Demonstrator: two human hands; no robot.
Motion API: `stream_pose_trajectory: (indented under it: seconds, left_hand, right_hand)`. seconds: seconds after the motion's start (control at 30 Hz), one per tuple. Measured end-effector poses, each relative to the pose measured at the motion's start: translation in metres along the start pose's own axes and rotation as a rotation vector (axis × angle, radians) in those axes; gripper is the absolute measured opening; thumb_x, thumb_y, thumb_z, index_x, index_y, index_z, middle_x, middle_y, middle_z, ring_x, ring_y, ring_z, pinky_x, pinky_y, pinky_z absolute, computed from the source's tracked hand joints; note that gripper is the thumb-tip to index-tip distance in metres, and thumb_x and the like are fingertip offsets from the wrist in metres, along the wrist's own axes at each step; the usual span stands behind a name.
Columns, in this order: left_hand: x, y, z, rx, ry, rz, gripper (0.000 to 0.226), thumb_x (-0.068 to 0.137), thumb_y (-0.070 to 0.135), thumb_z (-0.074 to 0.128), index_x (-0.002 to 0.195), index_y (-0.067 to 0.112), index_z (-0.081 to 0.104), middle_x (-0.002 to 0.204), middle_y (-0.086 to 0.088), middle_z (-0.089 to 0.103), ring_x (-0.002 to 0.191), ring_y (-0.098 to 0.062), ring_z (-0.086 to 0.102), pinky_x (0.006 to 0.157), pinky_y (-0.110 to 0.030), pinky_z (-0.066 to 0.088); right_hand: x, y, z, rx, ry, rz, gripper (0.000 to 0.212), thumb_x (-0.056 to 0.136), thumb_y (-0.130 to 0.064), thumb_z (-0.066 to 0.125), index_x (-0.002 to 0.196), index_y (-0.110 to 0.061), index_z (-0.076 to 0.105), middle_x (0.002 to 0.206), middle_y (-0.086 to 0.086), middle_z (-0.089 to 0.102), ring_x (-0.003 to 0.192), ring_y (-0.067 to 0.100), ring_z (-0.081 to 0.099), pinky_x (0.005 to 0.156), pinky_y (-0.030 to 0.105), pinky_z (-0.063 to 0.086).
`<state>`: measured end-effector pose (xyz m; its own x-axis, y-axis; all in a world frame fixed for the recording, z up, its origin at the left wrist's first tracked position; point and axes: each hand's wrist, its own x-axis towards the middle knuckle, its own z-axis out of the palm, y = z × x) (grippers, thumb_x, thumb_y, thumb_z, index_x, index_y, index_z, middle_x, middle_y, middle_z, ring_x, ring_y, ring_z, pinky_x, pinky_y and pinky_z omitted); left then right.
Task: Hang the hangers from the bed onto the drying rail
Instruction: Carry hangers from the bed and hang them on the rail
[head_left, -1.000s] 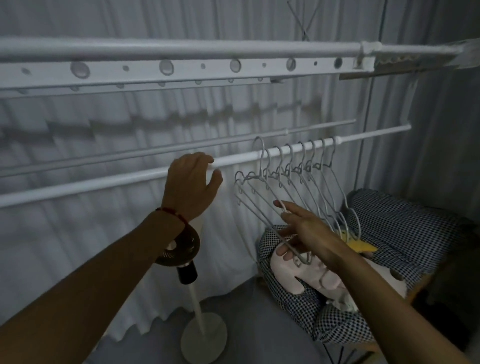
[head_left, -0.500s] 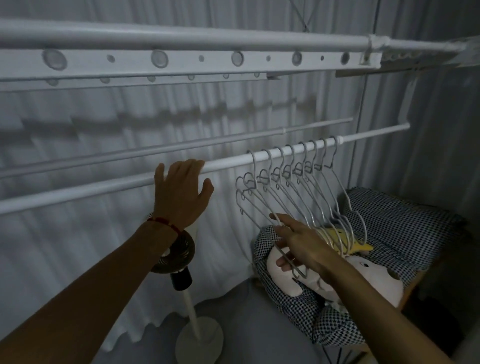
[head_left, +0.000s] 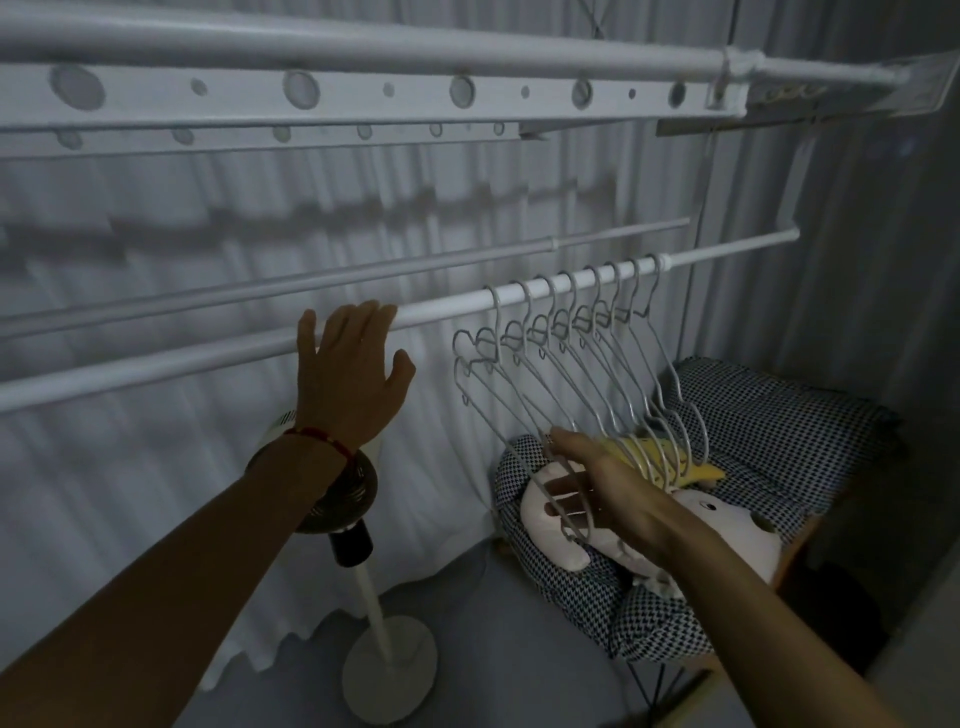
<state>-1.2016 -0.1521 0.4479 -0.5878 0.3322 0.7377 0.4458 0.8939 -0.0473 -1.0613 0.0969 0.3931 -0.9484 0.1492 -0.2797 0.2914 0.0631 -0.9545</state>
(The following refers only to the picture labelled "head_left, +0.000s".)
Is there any white rack end bracket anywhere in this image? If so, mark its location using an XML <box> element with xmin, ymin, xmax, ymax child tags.
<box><xmin>655</xmin><ymin>50</ymin><xmax>960</xmax><ymax>138</ymax></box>

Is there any white hanger rod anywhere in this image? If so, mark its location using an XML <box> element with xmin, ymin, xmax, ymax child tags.
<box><xmin>0</xmin><ymin>228</ymin><xmax>801</xmax><ymax>414</ymax></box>

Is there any person's left hand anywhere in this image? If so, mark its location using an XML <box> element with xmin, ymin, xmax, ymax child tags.
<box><xmin>296</xmin><ymin>299</ymin><xmax>417</xmax><ymax>453</ymax></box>

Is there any white and yellow plush toy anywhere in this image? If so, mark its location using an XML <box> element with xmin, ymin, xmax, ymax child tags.
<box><xmin>519</xmin><ymin>431</ymin><xmax>786</xmax><ymax>599</ymax></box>

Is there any wide white perforated rail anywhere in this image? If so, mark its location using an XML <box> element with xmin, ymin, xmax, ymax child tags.
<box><xmin>0</xmin><ymin>63</ymin><xmax>745</xmax><ymax>137</ymax></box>

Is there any narrow white perforated rail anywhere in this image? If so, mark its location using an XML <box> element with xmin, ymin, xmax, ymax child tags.
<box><xmin>0</xmin><ymin>120</ymin><xmax>550</xmax><ymax>163</ymax></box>

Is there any person's right hand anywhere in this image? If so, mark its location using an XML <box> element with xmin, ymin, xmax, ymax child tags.
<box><xmin>541</xmin><ymin>428</ymin><xmax>681</xmax><ymax>561</ymax></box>

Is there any thick white rack rod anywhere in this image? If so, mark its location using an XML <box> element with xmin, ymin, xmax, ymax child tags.
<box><xmin>0</xmin><ymin>0</ymin><xmax>910</xmax><ymax>88</ymax></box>

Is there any row of white wire hangers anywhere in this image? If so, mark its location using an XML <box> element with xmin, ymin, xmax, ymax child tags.
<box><xmin>451</xmin><ymin>253</ymin><xmax>714</xmax><ymax>552</ymax></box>

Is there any white standing fan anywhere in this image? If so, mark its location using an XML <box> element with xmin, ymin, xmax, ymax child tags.
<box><xmin>246</xmin><ymin>408</ymin><xmax>441</xmax><ymax>726</ymax></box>

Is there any checkered chair cushion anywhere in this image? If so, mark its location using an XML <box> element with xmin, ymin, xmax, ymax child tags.
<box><xmin>492</xmin><ymin>355</ymin><xmax>906</xmax><ymax>665</ymax></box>

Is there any red string bracelet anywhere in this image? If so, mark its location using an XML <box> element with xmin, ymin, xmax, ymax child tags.
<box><xmin>280</xmin><ymin>425</ymin><xmax>356</xmax><ymax>461</ymax></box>

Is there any person's left forearm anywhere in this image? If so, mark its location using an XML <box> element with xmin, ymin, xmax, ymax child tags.
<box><xmin>0</xmin><ymin>435</ymin><xmax>357</xmax><ymax>728</ymax></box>

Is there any thin white telescopic rod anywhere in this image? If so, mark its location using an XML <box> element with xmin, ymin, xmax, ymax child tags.
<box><xmin>0</xmin><ymin>216</ymin><xmax>692</xmax><ymax>339</ymax></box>

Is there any person's right forearm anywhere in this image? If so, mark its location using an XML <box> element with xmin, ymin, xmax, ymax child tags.
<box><xmin>646</xmin><ymin>495</ymin><xmax>912</xmax><ymax>728</ymax></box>

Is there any white pleated curtain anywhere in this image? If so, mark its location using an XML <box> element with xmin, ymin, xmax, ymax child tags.
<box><xmin>0</xmin><ymin>0</ymin><xmax>744</xmax><ymax>693</ymax></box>

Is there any grey curtain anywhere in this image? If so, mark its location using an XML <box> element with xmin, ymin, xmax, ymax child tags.
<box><xmin>690</xmin><ymin>0</ymin><xmax>960</xmax><ymax>601</ymax></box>

